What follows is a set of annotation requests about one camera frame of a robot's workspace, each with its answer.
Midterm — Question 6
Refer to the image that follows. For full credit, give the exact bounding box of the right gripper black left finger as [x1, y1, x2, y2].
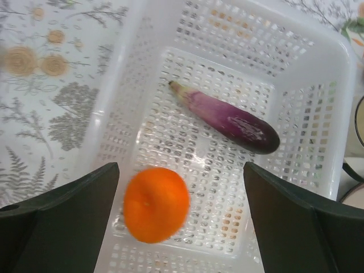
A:
[1, 163, 119, 272]

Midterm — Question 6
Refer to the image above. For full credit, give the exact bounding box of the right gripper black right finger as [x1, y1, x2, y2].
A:
[243, 162, 363, 272]

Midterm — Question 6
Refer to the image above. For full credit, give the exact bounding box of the fake orange mandarin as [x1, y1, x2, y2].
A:
[123, 167, 190, 243]

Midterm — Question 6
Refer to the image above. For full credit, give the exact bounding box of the purple fake eggplant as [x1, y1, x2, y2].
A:
[168, 81, 280, 155]

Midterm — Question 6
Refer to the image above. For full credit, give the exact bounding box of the cream plate red rim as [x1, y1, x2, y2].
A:
[340, 183, 364, 209]

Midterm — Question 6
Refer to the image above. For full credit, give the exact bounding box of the white plastic mesh basket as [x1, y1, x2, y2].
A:
[82, 1, 357, 272]

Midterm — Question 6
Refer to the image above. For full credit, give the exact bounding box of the floral tablecloth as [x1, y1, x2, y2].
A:
[1, 1, 363, 208]

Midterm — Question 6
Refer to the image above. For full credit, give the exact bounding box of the floral serving tray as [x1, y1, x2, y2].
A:
[340, 16, 363, 66]

